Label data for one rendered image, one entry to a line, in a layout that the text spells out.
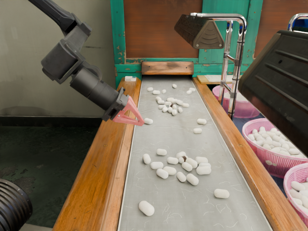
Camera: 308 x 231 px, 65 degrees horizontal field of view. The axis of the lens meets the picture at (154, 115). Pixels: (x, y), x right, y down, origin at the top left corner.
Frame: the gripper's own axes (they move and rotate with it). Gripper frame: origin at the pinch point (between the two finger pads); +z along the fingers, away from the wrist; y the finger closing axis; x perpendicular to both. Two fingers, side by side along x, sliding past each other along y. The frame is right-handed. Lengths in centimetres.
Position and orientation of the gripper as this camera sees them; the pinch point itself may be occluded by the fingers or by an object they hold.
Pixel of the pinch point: (140, 122)
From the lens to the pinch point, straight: 63.3
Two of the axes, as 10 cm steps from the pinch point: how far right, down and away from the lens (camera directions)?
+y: -0.1, -4.1, 9.1
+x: -6.3, 7.1, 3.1
